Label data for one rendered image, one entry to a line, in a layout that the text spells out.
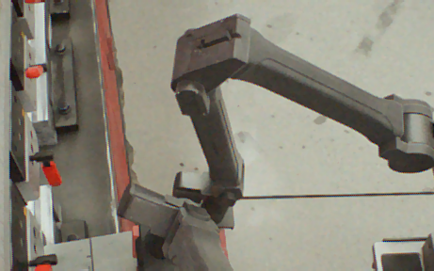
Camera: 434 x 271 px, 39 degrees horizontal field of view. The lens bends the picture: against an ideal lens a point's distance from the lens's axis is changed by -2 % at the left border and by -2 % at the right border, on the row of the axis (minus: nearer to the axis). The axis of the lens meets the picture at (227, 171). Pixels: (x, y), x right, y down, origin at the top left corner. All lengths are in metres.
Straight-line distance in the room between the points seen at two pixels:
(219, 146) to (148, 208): 0.19
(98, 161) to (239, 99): 1.32
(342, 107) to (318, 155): 1.60
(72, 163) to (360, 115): 0.75
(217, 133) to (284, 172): 1.47
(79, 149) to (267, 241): 1.02
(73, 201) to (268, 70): 0.69
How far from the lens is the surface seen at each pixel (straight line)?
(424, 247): 1.15
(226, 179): 1.14
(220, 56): 0.82
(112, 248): 1.18
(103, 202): 1.39
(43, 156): 1.08
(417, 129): 1.01
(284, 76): 0.86
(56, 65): 1.63
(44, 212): 1.29
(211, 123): 0.98
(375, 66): 2.88
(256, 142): 2.53
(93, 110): 1.54
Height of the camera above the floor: 2.04
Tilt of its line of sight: 56 degrees down
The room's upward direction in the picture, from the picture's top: 1 degrees counter-clockwise
